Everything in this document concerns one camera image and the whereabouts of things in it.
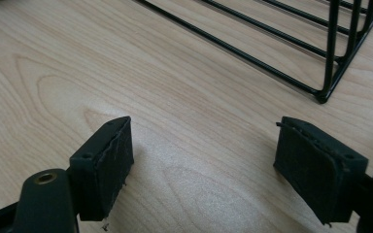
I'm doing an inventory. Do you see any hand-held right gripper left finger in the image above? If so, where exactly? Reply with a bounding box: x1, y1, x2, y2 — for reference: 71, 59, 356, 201
68, 116, 135, 222

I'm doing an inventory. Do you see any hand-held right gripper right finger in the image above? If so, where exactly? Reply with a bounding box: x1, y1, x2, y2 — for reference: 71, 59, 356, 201
273, 116, 369, 225

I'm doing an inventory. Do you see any black wire rack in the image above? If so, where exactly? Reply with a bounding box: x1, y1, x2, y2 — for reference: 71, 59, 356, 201
135, 0, 373, 105

